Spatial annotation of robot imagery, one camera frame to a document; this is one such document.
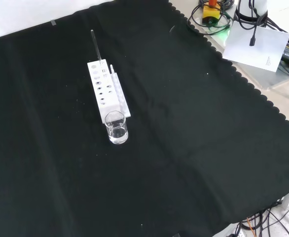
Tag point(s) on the grey tape strip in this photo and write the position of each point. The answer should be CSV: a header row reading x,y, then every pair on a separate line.
x,y
53,22

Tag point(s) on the black bench cloth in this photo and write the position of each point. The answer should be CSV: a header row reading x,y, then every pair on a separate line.
x,y
184,138

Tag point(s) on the white test tube rack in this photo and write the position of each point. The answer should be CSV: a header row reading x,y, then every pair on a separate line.
x,y
105,98

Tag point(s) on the white paper sheet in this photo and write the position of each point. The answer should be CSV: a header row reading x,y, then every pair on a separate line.
x,y
263,53

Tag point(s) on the pale grey board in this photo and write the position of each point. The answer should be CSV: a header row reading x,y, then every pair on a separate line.
x,y
265,77

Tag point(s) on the yellow stop button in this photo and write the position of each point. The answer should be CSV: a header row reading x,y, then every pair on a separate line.
x,y
211,13

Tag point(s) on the small clear glass beaker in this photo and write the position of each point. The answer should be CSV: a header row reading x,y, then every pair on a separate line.
x,y
117,133

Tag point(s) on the glass rod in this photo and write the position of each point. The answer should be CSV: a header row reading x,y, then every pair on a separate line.
x,y
95,45

